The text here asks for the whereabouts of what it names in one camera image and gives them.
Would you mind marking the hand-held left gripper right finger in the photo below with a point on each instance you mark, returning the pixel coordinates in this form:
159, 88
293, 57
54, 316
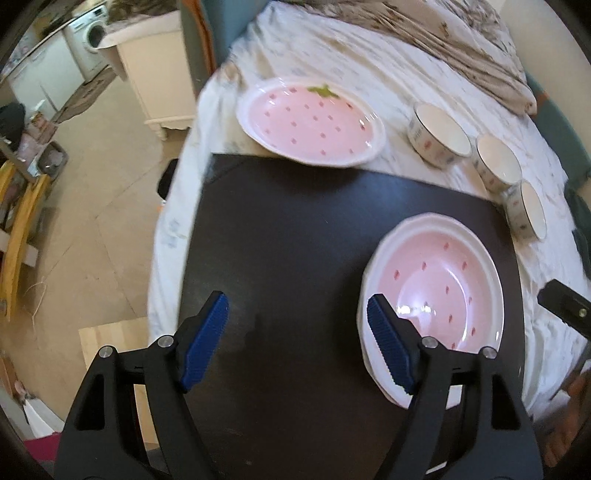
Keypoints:
388, 346

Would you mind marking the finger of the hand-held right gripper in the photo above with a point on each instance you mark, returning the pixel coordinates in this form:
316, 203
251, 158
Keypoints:
561, 300

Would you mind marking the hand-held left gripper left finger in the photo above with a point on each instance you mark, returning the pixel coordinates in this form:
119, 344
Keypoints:
205, 341

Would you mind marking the pink strawberry plate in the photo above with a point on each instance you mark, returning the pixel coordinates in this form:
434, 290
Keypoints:
375, 369
309, 122
438, 281

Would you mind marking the white floral bowl dark rim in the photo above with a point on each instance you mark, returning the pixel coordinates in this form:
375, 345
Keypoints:
498, 161
436, 131
526, 210

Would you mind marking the person's right forearm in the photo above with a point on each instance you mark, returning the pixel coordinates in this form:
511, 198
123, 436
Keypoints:
570, 420

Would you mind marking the light wooden board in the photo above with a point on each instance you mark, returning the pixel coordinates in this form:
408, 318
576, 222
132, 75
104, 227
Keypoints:
115, 341

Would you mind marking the black mat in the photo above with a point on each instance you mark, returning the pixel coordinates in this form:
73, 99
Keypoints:
286, 240

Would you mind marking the small black device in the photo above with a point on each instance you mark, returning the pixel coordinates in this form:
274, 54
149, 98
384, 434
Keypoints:
167, 180

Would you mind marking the yellow wooden chair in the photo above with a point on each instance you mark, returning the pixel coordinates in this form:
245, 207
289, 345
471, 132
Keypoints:
18, 240

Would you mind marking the grey basket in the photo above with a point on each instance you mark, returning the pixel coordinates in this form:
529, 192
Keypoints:
54, 159

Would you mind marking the cream wooden cabinet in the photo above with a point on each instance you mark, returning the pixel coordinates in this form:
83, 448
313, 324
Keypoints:
157, 78

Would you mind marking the brown floral blanket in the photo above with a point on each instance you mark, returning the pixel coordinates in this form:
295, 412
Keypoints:
461, 41

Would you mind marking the white printed bed sheet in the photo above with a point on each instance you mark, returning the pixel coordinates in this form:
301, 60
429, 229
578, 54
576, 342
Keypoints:
406, 69

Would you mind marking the black cloth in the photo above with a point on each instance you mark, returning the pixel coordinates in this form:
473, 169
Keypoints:
11, 120

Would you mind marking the teal cushion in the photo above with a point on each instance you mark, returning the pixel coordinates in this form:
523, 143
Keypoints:
203, 37

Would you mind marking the white kitchen cabinets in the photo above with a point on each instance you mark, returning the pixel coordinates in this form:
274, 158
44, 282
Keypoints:
46, 78

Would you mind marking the white washing machine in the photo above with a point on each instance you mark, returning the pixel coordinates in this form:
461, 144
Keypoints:
90, 37

